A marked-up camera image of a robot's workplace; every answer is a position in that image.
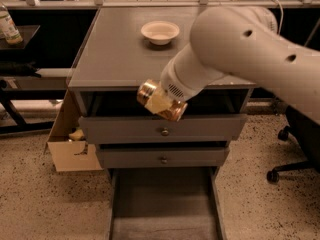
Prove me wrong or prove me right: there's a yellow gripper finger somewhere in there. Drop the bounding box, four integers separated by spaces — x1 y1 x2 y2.
145 87 173 114

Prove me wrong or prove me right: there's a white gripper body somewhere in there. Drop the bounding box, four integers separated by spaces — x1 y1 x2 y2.
160 44 225 101

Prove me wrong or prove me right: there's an orange soda can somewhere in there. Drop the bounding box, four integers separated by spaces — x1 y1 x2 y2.
137 79 187 121

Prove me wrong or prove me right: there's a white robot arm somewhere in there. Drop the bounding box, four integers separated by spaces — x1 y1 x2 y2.
145 6 320 123

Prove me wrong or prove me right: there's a grey top drawer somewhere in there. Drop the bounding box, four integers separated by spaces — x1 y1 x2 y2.
79 114 246 144

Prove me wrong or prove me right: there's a grey drawer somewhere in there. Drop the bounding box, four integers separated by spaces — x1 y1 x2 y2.
96 141 229 168
79 114 246 144
105 167 227 240

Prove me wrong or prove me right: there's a grey drawer cabinet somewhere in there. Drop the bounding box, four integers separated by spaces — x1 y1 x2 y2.
67 5 262 170

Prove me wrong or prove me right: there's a grey middle drawer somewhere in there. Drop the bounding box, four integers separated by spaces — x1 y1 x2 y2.
96 141 229 168

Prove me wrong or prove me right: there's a grey bottom drawer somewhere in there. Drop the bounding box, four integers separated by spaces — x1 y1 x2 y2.
105 167 227 240

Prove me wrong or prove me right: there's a white bowl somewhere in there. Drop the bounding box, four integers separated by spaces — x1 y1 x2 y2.
141 21 180 45

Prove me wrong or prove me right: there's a yellow sponge in box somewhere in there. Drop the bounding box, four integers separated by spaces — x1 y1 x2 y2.
69 128 84 141

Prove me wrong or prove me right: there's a cardboard box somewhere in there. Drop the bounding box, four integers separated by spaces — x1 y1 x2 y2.
47 91 101 172

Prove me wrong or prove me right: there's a black office chair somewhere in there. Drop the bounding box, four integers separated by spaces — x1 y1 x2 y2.
266 106 320 183

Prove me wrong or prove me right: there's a black side table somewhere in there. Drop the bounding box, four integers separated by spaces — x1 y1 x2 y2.
0 25 60 134

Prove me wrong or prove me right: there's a green label bottle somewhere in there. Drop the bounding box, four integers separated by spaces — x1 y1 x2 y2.
0 3 23 45

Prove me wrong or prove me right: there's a white cable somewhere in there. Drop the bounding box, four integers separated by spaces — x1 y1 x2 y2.
269 0 284 35

